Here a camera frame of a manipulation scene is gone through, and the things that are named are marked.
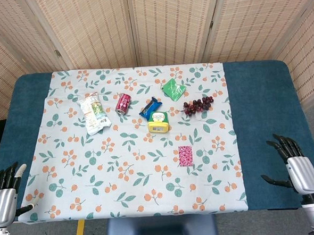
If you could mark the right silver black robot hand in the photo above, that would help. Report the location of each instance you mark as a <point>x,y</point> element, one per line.
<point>303,173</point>

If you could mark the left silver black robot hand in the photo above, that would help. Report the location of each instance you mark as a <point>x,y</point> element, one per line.
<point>3,204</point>

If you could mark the pink patterned packet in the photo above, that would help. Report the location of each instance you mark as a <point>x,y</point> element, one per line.
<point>185,156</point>

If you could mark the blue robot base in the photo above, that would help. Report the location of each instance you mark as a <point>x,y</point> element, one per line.
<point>161,229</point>

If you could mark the floral fruit print tablecloth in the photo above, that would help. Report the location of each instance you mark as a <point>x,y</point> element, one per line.
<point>139,177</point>

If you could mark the blue table cover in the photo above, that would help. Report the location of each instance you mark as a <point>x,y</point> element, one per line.
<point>262,103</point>

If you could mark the purple grape bunch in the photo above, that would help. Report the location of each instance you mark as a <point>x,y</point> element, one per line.
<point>197,105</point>

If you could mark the white crumpled snack bag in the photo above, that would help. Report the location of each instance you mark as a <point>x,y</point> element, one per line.
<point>94,113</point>

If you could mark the yellow green plastic box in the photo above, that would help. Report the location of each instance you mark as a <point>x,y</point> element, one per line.
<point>158,122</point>

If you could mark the green foil packet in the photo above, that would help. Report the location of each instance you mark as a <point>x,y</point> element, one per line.
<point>174,89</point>

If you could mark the red soda can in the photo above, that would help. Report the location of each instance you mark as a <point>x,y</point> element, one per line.
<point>123,103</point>

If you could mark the blue snack wrapper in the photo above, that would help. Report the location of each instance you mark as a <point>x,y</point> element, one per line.
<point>149,108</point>

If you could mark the woven folding screen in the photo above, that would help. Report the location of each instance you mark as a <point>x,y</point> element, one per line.
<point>167,23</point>

